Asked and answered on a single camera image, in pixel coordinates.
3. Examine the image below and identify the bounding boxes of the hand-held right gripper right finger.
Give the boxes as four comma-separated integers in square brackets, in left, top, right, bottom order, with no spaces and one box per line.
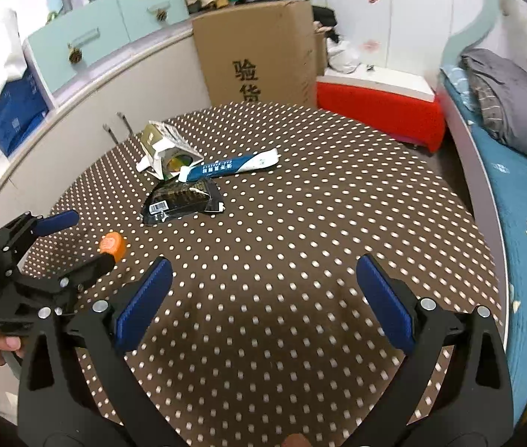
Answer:
[352,255,514,447]

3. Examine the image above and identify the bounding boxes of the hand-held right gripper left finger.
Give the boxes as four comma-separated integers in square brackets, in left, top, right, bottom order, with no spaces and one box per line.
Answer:
[18,257,174,447]

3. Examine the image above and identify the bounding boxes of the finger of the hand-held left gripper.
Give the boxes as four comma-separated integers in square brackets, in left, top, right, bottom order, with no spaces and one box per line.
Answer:
[0,211,80,266]
[12,252,117,299]

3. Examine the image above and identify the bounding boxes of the orange bottle cap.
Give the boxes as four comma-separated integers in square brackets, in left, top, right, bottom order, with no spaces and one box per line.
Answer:
[98,232,127,262]

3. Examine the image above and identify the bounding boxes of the brown dotted round table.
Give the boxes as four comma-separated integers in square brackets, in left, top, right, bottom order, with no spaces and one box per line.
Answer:
[21,101,506,447]

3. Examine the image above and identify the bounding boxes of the black snack packet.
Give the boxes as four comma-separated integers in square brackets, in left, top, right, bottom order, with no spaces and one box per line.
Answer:
[141,178,224,225]

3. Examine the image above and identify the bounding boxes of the blue bag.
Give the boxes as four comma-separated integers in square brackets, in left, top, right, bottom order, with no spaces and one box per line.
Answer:
[0,63,50,156]

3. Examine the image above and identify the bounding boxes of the cream curved cabinet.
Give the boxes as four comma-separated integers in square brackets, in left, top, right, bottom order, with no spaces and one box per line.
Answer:
[0,23,213,224]

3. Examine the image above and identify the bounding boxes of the green and white carton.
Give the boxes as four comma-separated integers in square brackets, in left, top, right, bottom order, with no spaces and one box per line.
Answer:
[135,121,203,180]

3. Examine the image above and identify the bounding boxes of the blue and white wrapper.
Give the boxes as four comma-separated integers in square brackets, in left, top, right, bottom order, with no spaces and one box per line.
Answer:
[177,148,279,183]

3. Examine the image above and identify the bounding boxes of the red and white cabinet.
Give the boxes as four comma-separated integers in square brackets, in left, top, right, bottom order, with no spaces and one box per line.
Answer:
[315,67,447,152]

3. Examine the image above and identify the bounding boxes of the teal drawer unit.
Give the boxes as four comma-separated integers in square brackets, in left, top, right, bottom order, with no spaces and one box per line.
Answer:
[23,0,190,98]

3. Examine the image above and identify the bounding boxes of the light blue pillow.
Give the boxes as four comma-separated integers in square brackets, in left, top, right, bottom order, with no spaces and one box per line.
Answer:
[442,64,471,103]

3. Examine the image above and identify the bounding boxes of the grey duvet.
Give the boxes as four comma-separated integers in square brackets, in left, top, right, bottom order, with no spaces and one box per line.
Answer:
[460,48,527,173]

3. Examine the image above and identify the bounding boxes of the white plastic bag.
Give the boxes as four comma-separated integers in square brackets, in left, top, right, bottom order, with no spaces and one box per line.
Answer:
[326,39,362,74]

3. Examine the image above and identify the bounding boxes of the large cardboard box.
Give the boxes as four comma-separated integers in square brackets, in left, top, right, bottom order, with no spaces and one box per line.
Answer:
[192,0,317,108]

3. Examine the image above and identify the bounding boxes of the black cloth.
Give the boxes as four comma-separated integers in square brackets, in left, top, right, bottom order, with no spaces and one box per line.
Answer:
[312,6,339,42]

